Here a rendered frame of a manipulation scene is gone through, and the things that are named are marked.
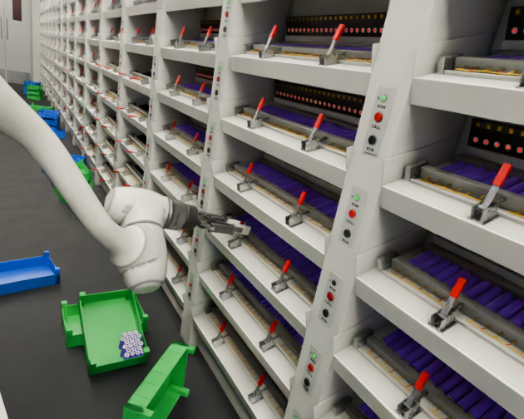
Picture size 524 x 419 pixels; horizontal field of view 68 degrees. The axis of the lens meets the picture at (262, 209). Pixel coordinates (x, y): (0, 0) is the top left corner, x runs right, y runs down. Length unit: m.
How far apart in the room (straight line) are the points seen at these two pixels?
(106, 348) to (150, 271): 0.73
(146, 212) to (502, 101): 0.79
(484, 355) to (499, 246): 0.17
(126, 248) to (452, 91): 0.71
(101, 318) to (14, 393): 0.36
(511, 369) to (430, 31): 0.54
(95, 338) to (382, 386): 1.10
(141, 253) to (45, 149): 0.29
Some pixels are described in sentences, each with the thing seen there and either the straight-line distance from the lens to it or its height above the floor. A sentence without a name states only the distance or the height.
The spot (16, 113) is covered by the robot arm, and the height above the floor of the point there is 0.94.
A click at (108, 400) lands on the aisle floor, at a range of 1.50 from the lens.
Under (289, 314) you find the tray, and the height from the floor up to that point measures 0.53.
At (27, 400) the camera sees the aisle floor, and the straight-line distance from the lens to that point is 1.54.
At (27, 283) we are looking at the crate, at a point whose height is 0.04.
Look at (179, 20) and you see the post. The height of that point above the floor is 1.25.
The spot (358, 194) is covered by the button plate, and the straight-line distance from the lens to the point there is 0.79.
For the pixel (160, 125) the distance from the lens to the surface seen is 1.98.
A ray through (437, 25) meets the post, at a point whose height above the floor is 1.21.
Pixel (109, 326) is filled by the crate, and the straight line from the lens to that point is 1.67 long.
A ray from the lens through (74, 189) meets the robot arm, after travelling 0.88.
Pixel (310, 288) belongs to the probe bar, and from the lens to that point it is 1.03.
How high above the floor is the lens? 1.07
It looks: 19 degrees down
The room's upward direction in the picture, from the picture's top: 11 degrees clockwise
